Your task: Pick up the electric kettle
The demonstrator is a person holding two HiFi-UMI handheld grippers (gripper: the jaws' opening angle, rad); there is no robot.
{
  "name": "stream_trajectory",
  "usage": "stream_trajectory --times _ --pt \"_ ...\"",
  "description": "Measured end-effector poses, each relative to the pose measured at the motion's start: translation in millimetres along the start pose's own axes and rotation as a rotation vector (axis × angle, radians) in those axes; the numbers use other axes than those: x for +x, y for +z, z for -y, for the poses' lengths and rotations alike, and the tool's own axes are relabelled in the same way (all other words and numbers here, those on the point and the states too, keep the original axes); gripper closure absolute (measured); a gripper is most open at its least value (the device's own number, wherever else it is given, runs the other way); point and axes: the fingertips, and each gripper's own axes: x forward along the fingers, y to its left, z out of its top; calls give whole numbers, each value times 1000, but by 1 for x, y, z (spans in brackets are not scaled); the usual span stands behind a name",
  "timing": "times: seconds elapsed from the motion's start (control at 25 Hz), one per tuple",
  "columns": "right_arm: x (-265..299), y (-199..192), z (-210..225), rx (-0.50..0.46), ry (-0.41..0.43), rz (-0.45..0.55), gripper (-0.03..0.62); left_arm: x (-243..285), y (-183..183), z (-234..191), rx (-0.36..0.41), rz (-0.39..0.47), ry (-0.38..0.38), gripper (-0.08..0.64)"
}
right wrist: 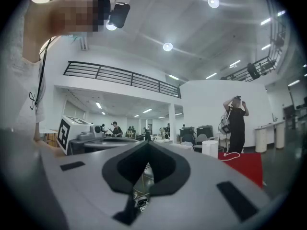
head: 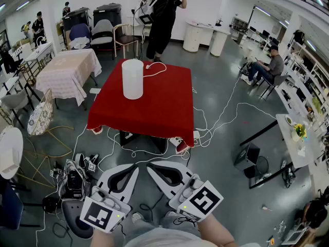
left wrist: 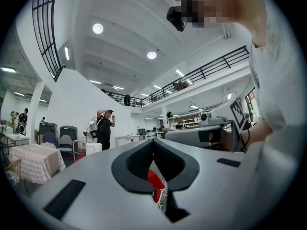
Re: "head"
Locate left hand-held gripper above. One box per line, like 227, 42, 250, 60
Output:
79, 163, 140, 234

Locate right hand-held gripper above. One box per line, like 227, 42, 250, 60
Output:
146, 160, 224, 223

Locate white plastic container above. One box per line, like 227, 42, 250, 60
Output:
121, 59, 144, 97

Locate person's right forearm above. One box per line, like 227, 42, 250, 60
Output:
196, 214, 239, 247

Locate person's left forearm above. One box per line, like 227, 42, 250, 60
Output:
89, 227, 126, 247

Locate white power strip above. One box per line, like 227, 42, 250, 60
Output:
169, 136, 184, 147

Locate person's white shoe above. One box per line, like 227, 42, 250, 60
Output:
131, 211, 145, 224

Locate black box with white mark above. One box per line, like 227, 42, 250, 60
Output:
119, 130, 141, 147

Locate person's grey trousers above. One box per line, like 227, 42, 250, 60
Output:
128, 210, 203, 235

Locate black and white equipment backpack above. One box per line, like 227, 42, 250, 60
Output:
58, 159, 89, 201

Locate table with red legs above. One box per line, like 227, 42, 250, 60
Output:
91, 126, 190, 154

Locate person's white shirt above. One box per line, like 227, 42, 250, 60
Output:
123, 226, 260, 247

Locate red tablecloth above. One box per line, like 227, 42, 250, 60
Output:
86, 59, 195, 148

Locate black stool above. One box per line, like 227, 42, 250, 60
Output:
233, 142, 270, 180

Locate white round table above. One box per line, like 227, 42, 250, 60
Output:
0, 126, 24, 181

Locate dark blue chair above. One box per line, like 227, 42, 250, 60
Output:
0, 181, 24, 231

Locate table with pale pink cloth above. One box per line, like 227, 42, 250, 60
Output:
35, 48, 103, 107

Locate white table with black legs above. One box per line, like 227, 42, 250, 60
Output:
239, 113, 317, 189

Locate light grey chair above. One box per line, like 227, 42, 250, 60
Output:
0, 87, 34, 129

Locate vase with yellow flowers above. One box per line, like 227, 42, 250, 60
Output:
291, 123, 308, 143

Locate grey laptop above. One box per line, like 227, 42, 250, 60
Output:
281, 224, 308, 245

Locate wide white round counter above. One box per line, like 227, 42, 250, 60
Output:
182, 21, 214, 54

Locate cream chair with brown seat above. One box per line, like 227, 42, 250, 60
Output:
113, 23, 140, 60

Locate narrow white round counter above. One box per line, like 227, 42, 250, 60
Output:
210, 28, 232, 58

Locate grey chair with black legs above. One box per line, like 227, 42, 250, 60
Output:
258, 74, 290, 100

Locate grey shell armchair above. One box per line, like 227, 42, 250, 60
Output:
90, 19, 115, 60

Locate blue armchair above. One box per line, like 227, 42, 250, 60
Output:
68, 23, 92, 50

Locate white storage shelf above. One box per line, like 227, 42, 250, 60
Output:
281, 39, 329, 131

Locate black wheeled bin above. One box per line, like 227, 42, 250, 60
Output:
62, 7, 91, 33
93, 3, 122, 28

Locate black floor cable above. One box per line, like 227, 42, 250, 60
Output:
139, 203, 158, 221

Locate gold wire frame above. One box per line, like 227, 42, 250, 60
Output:
16, 135, 73, 189

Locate gold wire chair patterned cushion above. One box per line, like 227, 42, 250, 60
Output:
26, 87, 75, 139

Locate white power cable with plug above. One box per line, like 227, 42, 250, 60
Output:
142, 61, 168, 78

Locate long white floor cable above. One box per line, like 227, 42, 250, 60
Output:
192, 75, 278, 149

